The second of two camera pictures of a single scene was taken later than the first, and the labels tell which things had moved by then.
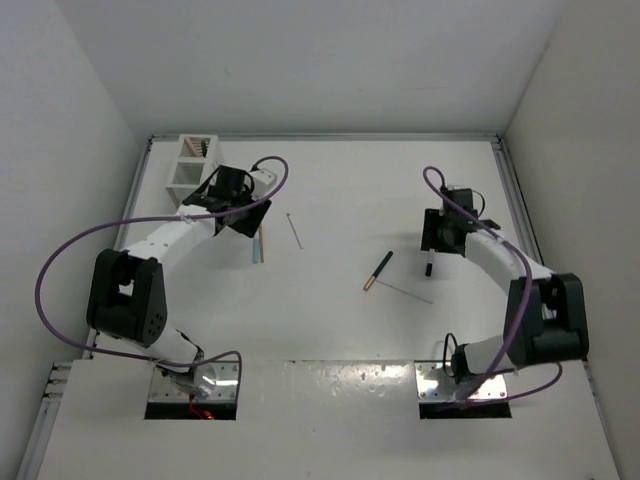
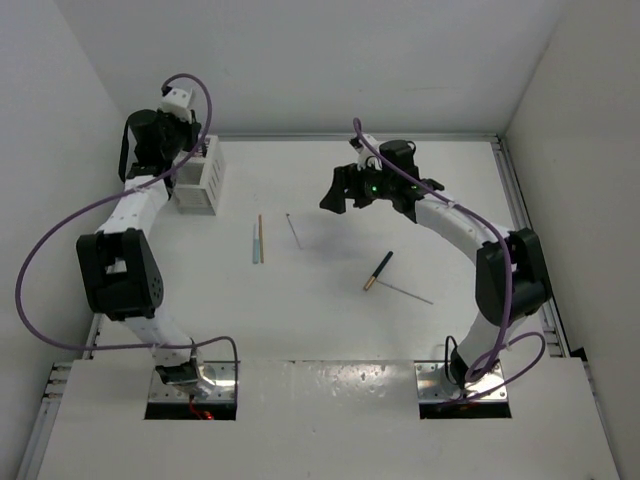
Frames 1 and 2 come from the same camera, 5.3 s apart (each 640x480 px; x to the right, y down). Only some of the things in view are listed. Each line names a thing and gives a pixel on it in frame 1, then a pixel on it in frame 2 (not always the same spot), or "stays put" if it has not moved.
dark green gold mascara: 377,271 stays put
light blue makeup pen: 255,250 stays put
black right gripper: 432,220 → 348,178
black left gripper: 248,226 → 190,128
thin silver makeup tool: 297,239 stays put
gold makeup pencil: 261,243 stays put
